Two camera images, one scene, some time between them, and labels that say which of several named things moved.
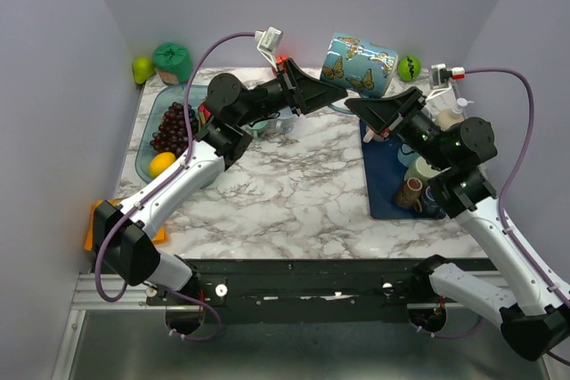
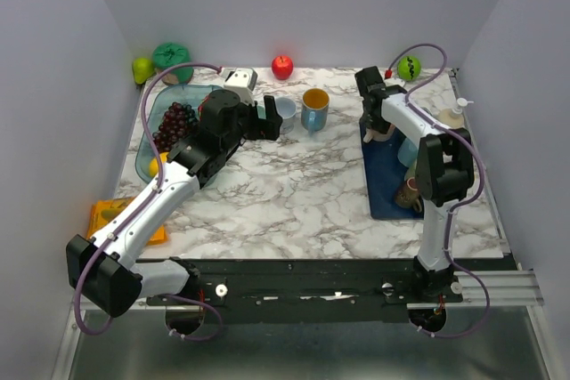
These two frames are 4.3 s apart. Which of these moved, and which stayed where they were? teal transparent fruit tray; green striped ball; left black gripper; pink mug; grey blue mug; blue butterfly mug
Moved: left black gripper; blue butterfly mug
Stayed: pink mug; green striped ball; teal transparent fruit tray; grey blue mug
